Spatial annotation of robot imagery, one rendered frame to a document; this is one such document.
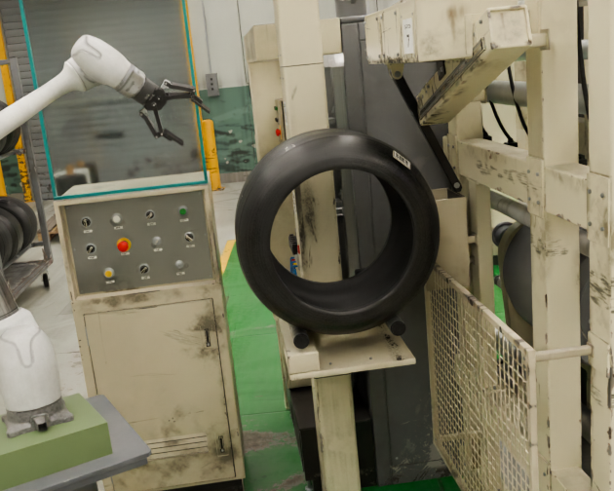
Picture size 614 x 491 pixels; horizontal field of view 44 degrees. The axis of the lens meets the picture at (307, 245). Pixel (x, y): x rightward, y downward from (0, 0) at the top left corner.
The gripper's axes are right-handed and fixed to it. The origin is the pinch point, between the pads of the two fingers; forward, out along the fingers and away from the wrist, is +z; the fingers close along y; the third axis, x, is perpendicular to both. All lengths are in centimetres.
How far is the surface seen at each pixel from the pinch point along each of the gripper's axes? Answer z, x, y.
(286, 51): 8.4, 2.2, 35.7
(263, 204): 14.1, -46.9, 7.5
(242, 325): 166, 175, -148
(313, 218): 45.4, -15.5, 2.1
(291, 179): 16, -46, 17
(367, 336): 74, -42, -11
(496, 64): 28, -61, 73
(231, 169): 333, 801, -265
